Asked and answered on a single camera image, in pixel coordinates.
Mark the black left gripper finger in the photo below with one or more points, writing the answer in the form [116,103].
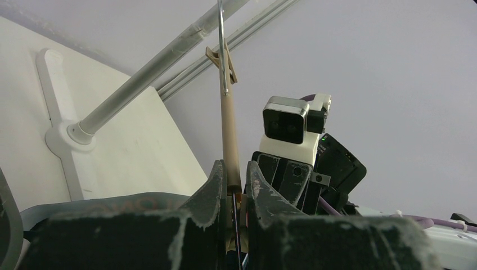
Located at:
[191,236]

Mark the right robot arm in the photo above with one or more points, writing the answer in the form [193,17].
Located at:
[447,242]

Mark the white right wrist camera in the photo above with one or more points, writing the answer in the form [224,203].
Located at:
[292,126]

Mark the white right pole base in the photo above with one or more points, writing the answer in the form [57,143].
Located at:
[65,138]

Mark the grey plastic basin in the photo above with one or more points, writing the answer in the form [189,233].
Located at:
[11,228]

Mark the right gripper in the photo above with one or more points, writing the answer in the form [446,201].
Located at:
[283,237]

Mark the wooden clip hanger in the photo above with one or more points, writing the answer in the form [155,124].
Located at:
[221,58]

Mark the navy orange underwear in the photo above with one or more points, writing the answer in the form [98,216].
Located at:
[140,202]

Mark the right metal rack pole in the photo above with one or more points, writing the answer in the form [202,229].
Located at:
[149,74]

